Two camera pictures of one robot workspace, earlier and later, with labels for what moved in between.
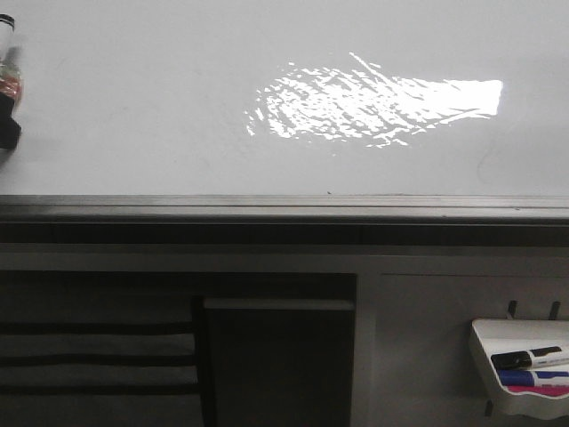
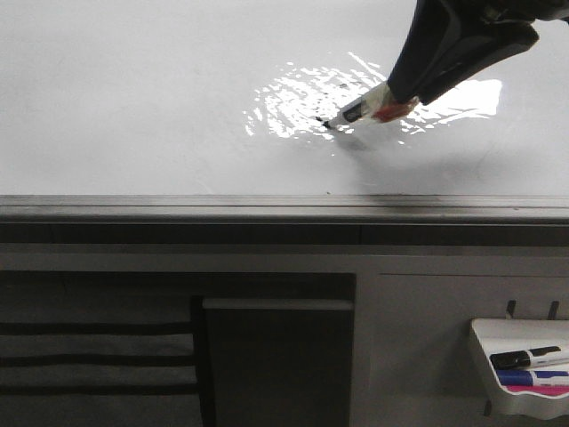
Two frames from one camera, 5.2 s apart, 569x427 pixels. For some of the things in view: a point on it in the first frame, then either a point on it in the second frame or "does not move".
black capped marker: x=529 y=359 does not move
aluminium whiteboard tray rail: x=285 y=208 does not move
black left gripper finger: x=10 y=128 to x=434 y=28
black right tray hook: x=554 y=310 does not move
